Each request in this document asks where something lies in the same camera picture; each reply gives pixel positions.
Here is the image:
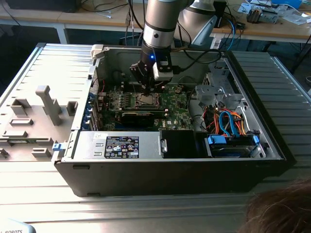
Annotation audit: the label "black RAM slot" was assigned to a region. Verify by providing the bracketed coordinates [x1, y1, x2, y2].
[124, 83, 163, 89]
[124, 87, 163, 94]

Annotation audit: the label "CPU socket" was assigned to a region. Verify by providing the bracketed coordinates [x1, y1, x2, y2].
[134, 92, 163, 109]

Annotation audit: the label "finned CPU cooler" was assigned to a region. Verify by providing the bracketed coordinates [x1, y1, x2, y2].
[246, 7, 263, 24]

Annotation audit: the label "green motherboard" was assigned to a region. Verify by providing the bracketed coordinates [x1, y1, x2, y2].
[98, 82, 195, 132]

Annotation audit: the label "black graphics card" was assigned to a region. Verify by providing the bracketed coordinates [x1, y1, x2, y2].
[108, 108, 167, 127]

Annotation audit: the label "beige case latch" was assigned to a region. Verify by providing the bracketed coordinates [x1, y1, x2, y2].
[90, 44, 105, 60]

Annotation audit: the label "grey metal drive cage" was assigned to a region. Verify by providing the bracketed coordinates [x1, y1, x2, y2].
[195, 60, 246, 109]

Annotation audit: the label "white labelled tag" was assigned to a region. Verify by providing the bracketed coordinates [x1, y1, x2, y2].
[210, 37, 222, 51]

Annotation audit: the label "black box device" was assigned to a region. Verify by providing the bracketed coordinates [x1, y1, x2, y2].
[213, 0, 228, 29]

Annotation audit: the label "grey power supply unit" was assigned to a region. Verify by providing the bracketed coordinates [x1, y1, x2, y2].
[72, 131, 163, 160]

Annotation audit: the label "black open PC case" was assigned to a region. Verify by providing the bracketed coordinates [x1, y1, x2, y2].
[53, 44, 296, 198]

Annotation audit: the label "hard disk in blue carrier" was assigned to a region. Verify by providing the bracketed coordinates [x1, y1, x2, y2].
[205, 134, 260, 158]

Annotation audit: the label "grey parts rack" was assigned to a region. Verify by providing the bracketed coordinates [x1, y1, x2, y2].
[0, 84, 79, 162]

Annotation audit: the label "wooden desk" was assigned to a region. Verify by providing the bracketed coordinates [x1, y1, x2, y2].
[210, 0, 311, 45]
[0, 0, 146, 44]

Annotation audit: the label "grey metal device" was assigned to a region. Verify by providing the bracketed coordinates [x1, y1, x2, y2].
[261, 11, 279, 24]

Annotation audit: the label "blue plastic box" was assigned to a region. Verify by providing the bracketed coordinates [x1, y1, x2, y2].
[271, 0, 303, 8]

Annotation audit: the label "pale teach pendant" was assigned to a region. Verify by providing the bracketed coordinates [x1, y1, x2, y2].
[0, 218, 37, 233]

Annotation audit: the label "white camera on black bracket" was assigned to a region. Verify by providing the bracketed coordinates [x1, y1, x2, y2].
[152, 55, 174, 82]

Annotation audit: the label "red twisted wire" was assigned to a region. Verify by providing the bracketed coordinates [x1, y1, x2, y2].
[93, 77, 109, 107]

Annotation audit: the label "thick black camera cable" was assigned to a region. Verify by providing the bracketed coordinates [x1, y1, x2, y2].
[173, 50, 223, 73]

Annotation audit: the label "blue flat data wire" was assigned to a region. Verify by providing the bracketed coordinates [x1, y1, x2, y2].
[218, 108, 241, 138]

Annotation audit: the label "blue cable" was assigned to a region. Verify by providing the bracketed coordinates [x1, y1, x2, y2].
[227, 18, 238, 50]

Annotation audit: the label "orange power wires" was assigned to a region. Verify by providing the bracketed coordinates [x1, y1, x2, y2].
[212, 109, 249, 135]

